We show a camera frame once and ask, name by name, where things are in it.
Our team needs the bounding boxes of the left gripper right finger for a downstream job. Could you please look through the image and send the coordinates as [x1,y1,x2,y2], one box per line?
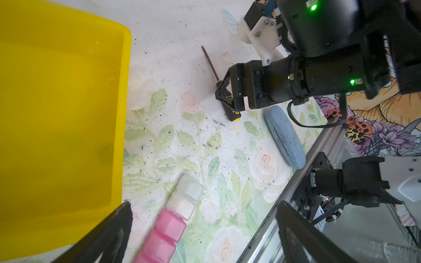
[276,201,356,263]

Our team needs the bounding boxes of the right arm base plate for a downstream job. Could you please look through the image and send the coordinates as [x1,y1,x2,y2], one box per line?
[292,152,344,221]

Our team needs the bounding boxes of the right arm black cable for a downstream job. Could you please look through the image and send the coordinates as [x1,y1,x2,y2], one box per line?
[287,93,349,129]

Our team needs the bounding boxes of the yellow plastic bin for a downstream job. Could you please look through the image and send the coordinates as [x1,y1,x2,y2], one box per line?
[1,1,132,261]

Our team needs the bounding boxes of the pink white ice cube tray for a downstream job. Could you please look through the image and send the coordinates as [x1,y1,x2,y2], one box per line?
[134,174,204,263]

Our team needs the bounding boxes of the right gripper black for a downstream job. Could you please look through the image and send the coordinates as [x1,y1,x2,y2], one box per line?
[215,60,273,112]

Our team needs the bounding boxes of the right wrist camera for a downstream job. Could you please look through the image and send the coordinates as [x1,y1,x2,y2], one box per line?
[237,1,287,66]

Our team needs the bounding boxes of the black yellow handle screwdriver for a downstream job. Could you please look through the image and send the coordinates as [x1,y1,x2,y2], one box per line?
[201,46,241,122]

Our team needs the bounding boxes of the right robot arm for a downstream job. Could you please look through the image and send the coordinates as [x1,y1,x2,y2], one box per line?
[215,1,421,224]

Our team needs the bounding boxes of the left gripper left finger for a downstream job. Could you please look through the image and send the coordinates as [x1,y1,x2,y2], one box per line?
[54,201,133,263]

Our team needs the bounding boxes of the blue grey glasses case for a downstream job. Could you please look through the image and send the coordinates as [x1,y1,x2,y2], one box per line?
[265,106,307,170]

